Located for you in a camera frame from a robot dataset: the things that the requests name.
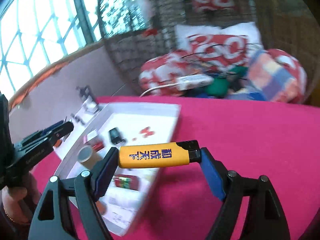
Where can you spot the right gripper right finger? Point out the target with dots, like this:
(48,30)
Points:
(265,217)

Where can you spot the person's left hand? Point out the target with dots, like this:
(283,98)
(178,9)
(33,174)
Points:
(11,198)

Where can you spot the white power strip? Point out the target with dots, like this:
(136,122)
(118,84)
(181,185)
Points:
(193,81)

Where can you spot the red green small tin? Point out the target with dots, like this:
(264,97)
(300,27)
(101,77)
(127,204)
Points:
(124,181)

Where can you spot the green cloth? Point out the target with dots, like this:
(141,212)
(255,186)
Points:
(226,82)

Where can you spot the white storage box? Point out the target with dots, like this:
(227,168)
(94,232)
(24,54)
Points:
(147,128)

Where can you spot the black charger plug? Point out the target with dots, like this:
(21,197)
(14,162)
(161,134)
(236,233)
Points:
(116,136)

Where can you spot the plaid cushion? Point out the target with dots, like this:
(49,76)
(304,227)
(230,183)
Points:
(268,79)

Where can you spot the red white patterned pillow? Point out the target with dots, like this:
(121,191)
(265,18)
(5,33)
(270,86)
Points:
(200,50)

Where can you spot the red rectangular lighter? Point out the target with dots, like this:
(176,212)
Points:
(95,143)

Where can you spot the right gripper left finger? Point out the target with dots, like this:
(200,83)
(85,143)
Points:
(52,218)

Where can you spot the wicker hanging chair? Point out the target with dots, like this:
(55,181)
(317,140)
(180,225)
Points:
(135,31)

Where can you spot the yellow lighter blue characters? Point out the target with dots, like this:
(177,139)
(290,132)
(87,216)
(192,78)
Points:
(160,155)

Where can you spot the magenta table cloth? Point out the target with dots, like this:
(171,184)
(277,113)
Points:
(278,140)

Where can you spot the orange fruit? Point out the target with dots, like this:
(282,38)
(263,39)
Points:
(102,207)

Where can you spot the cardboard tube roll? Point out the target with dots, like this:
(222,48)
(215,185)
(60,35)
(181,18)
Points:
(88,157)

